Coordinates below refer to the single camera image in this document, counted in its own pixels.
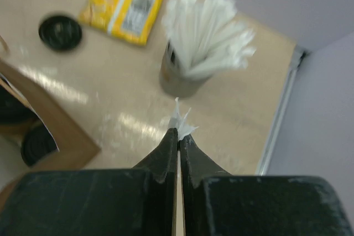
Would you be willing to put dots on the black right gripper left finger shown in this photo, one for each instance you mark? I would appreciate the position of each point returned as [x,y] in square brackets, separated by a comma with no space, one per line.
[135,201]

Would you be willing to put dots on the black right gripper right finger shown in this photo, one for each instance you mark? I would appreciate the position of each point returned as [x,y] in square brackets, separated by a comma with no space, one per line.
[219,203]

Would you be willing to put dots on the white straw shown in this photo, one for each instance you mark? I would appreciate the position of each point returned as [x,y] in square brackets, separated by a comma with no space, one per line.
[178,121]

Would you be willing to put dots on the black plastic cup lid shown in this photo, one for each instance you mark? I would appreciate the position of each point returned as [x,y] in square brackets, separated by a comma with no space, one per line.
[13,111]

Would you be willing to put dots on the grey straw holder cup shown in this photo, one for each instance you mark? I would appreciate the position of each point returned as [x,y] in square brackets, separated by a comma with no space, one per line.
[171,80]

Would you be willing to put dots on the yellow snack bag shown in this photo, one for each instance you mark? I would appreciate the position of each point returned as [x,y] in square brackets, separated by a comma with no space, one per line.
[130,20]

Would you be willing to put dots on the aluminium frame rail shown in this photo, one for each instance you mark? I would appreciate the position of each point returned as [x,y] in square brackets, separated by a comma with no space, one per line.
[297,57]

